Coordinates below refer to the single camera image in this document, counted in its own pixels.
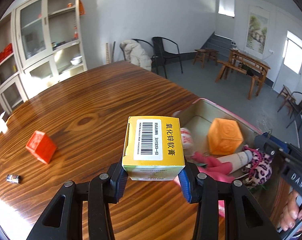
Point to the wooden tea table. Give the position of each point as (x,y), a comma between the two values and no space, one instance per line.
(251,61)

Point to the black wicker chair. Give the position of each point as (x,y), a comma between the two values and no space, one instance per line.
(301,105)

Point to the person's right hand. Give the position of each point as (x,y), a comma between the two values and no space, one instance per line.
(291,210)

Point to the black metal chair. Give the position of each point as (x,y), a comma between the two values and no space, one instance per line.
(166,55)

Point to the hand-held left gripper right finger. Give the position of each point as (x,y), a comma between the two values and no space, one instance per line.
(186,187)

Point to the light wooden stick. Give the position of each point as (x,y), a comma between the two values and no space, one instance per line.
(107,53)

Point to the grey staircase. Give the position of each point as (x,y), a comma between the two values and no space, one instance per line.
(218,42)

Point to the red packets on shelf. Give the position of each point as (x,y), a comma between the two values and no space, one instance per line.
(3,53)

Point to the small wooden stool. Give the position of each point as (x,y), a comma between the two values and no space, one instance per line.
(286,91)

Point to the white bowl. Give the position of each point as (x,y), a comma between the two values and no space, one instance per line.
(76,60)

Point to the leopard print scrunchie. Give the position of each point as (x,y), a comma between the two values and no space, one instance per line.
(261,167)

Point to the black chair with jacket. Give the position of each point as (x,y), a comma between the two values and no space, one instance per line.
(147,43)

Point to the pink knotted foam tube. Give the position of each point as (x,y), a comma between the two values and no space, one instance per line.
(216,167)

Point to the beige glass door cabinet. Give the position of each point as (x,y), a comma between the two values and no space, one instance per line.
(47,30)

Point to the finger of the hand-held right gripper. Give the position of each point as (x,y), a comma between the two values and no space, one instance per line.
(286,145)
(262,142)

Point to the small orange embossed cube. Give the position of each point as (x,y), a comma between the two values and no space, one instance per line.
(41,146)

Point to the white tube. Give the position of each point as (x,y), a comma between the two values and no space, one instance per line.
(236,160)

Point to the white door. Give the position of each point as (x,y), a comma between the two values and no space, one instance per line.
(289,75)

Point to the dark stick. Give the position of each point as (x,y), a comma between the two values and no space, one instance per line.
(113,51)

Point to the white paper box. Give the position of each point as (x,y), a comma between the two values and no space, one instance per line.
(1,123)

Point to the beige padded jacket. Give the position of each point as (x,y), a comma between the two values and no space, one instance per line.
(136,55)

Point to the pink tin container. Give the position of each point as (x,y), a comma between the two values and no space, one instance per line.
(201,110)

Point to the yellow green medicine box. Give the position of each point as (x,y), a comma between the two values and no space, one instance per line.
(151,140)

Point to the clear black lighter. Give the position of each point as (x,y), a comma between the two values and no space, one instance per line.
(14,178)

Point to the window above staircase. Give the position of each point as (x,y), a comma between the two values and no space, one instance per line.
(226,3)

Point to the hanging scroll painting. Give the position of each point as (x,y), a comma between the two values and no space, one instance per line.
(257,30)

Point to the wooden bench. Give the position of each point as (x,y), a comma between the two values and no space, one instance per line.
(233,66)

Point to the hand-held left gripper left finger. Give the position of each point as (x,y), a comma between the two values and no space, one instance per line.
(121,187)

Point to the orange hanging bag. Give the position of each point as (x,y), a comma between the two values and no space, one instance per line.
(82,8)

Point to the large light orange cube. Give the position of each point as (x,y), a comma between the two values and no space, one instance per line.
(224,137)

